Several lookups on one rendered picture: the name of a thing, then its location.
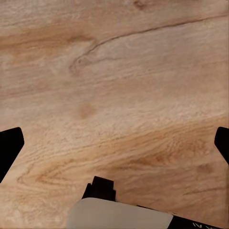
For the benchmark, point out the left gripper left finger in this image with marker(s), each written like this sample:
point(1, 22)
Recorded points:
point(11, 143)

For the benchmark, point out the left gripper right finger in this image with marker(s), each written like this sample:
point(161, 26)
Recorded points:
point(222, 142)

